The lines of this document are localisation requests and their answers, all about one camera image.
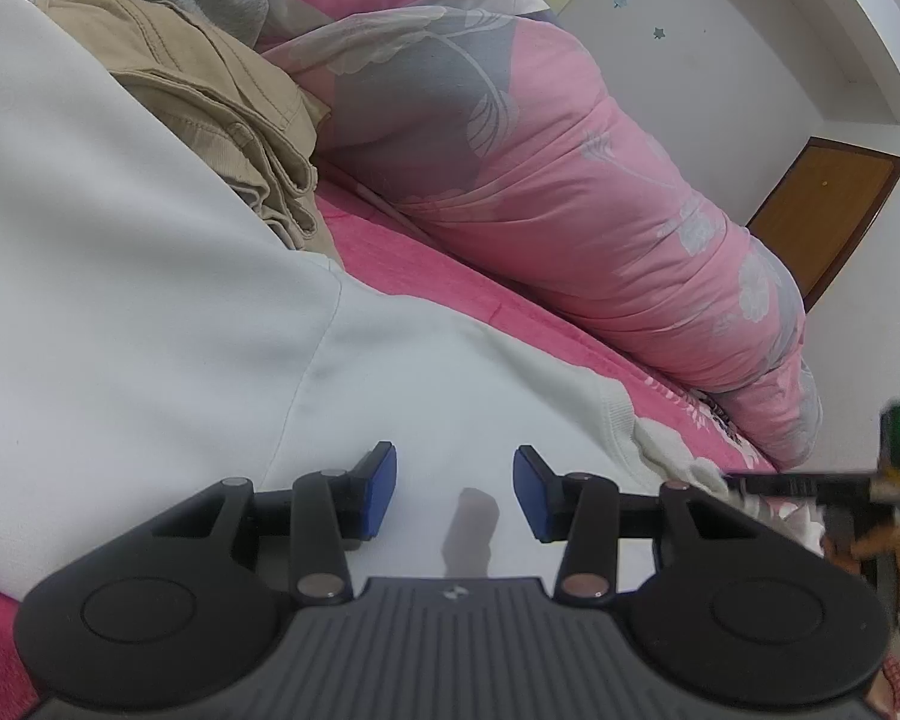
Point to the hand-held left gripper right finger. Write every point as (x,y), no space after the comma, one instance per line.
(532,495)

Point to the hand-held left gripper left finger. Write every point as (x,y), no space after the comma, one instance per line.
(379,491)

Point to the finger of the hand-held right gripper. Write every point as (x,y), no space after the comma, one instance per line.
(772,484)

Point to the white sweatshirt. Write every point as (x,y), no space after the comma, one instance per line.
(157,277)

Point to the person's right hand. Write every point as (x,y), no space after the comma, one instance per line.
(877,544)

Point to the pink floral blanket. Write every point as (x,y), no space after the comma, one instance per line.
(457,292)

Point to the brown wooden door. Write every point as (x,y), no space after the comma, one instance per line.
(825,217)

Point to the pink floral quilt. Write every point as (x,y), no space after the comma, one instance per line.
(532,202)

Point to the beige pants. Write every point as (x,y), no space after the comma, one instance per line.
(195,90)

